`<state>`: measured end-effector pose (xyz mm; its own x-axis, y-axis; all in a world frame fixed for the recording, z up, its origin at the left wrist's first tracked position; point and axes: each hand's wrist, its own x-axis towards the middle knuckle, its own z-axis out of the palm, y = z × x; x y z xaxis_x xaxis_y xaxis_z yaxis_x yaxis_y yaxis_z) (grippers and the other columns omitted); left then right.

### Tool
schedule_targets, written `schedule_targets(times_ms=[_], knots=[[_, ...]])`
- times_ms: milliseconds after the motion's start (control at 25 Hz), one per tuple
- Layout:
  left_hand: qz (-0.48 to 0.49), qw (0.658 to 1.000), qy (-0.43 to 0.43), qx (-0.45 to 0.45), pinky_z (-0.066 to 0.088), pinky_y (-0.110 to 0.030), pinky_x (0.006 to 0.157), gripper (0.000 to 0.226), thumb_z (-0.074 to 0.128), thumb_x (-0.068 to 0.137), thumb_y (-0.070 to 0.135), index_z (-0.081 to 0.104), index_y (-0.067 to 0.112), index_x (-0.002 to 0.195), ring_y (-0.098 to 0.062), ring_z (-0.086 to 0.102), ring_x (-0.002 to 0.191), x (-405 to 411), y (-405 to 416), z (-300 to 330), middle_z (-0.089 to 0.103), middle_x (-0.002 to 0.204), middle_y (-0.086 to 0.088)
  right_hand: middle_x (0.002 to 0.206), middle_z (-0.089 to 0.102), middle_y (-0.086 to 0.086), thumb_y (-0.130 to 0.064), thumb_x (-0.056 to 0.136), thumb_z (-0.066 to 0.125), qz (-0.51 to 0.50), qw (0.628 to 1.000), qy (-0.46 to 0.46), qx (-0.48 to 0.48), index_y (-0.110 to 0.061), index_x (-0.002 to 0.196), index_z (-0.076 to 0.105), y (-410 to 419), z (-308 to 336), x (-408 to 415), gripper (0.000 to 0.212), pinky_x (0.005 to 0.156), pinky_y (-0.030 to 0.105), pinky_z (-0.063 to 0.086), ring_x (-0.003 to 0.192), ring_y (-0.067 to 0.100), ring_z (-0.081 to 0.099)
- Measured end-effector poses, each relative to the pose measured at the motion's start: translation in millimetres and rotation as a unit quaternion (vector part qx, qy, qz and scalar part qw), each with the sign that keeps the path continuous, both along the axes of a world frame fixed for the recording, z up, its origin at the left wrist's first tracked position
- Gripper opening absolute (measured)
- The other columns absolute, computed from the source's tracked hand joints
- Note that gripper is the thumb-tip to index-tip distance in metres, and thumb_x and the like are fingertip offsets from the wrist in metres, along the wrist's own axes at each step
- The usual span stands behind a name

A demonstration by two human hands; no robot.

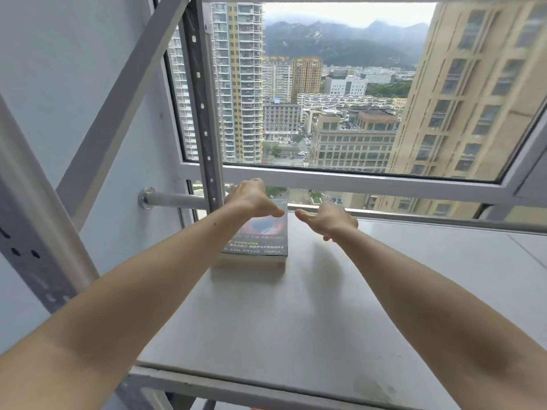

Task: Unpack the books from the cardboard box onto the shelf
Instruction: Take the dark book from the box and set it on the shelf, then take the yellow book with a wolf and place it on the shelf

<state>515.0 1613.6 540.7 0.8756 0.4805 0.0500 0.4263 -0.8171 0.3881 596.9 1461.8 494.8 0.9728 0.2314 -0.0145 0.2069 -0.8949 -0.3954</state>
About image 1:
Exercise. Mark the person's right hand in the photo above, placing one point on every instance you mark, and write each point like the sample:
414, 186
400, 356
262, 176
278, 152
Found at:
335, 219

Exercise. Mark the person's left hand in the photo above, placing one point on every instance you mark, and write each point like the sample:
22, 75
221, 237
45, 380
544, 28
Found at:
252, 198

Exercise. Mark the black nebula cover books stack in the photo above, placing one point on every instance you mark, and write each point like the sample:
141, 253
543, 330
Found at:
256, 247

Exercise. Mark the white metal shelf rack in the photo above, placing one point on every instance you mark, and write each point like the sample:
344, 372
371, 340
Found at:
320, 315

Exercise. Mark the person's right forearm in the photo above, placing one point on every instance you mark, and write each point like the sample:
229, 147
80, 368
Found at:
427, 320

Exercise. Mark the person's left forearm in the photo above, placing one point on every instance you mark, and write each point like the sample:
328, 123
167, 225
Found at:
128, 311

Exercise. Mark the low tan office building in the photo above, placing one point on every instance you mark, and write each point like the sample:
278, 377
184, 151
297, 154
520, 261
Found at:
350, 140

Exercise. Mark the white yellow apartment tower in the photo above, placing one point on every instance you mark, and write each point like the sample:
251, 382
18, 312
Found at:
239, 81

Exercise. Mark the beige high-rise building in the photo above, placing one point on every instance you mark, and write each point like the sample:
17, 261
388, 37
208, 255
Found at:
461, 102

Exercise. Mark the green mountain ridge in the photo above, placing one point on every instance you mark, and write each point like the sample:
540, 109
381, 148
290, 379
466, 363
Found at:
342, 42

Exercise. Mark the white window frame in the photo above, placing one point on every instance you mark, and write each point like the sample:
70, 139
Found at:
342, 177

